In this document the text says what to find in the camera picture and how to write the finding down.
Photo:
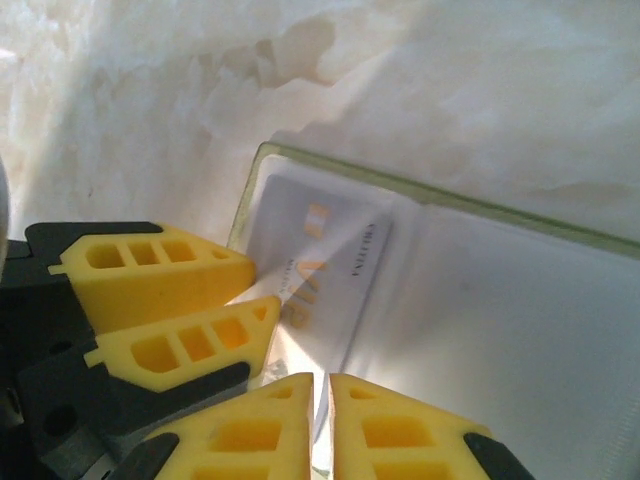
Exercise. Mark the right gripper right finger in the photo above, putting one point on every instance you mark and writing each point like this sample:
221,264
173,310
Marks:
400,440

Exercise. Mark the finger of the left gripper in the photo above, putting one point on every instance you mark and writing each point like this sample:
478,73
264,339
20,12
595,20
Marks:
165,285
200,350

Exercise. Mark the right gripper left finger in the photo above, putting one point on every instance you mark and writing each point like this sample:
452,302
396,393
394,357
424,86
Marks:
250,440

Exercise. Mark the clear plastic card holder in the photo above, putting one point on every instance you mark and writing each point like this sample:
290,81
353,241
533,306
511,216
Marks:
500,325

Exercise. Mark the white VIP card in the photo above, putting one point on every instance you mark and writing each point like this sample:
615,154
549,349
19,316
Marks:
340,260

